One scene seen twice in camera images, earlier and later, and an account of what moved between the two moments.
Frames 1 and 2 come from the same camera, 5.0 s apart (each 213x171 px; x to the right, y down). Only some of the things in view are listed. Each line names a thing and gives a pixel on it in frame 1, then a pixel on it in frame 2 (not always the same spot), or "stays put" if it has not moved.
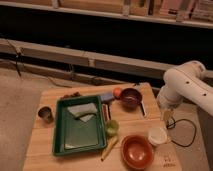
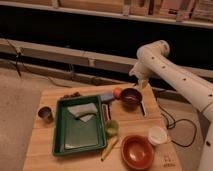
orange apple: (117, 92) stays put
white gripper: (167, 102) -> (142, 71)
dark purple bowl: (131, 99) stays put
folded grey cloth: (84, 111) stays put
